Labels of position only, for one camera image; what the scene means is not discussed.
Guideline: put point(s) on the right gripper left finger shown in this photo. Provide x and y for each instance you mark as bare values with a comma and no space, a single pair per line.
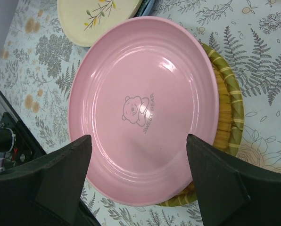
46,191

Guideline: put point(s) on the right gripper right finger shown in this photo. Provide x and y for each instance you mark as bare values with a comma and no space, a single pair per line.
232,192

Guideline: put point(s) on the woven bamboo pattern plate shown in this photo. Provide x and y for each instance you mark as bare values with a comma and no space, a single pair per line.
231,117

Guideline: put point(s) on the pink round plate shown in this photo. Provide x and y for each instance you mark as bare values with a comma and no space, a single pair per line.
140,90

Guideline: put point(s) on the floral patterned table mat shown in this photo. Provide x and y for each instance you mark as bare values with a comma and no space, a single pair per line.
38,63

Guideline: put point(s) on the cream green floral plate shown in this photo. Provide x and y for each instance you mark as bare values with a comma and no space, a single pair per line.
84,21

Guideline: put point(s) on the blue plate under cream plate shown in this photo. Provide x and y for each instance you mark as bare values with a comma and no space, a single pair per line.
148,8

